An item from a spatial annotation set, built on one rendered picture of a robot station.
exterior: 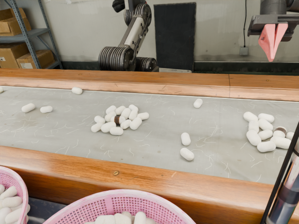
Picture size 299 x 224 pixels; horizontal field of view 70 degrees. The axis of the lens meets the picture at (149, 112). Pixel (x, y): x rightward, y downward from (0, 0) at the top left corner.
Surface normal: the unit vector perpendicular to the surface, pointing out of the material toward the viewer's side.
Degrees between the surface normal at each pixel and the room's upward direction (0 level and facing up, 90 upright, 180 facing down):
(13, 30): 90
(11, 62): 90
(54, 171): 0
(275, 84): 0
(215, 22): 90
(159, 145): 0
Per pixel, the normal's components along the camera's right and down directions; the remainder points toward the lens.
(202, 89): -0.23, -0.19
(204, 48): -0.22, 0.54
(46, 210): -0.08, -0.83
